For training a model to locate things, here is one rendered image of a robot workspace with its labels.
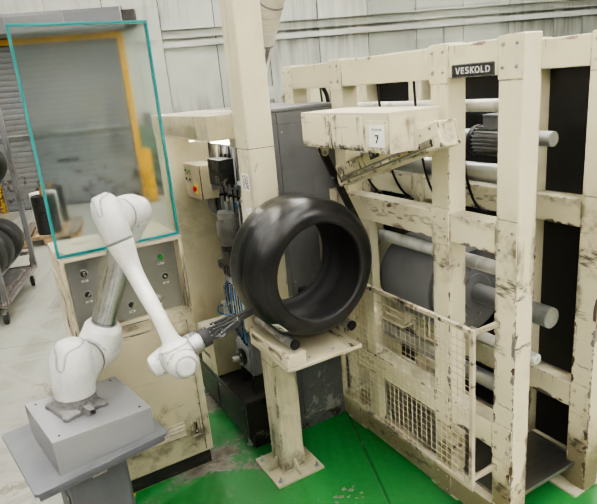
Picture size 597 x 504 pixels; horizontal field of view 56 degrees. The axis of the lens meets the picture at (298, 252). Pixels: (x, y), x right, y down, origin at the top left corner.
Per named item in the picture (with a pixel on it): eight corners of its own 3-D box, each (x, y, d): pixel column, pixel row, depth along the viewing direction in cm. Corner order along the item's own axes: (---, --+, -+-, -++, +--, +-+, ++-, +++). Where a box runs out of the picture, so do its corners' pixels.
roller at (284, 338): (262, 322, 255) (253, 323, 253) (262, 313, 254) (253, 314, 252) (300, 349, 226) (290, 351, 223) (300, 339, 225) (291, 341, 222)
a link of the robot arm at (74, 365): (44, 402, 210) (35, 348, 205) (70, 380, 228) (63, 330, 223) (83, 404, 208) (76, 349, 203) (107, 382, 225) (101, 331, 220)
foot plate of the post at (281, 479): (255, 460, 297) (254, 454, 296) (298, 442, 309) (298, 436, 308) (279, 489, 275) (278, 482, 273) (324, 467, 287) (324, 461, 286)
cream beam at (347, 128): (301, 146, 247) (299, 112, 243) (348, 139, 258) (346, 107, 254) (388, 155, 196) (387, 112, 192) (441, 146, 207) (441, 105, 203)
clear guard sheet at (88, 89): (56, 258, 241) (4, 24, 214) (178, 233, 267) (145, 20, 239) (57, 259, 240) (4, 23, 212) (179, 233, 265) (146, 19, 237)
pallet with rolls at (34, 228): (31, 231, 896) (21, 184, 874) (84, 223, 917) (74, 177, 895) (19, 249, 785) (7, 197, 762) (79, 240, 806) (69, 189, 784)
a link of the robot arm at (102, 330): (64, 369, 227) (91, 348, 248) (100, 383, 226) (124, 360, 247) (102, 191, 206) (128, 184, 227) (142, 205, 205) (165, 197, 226)
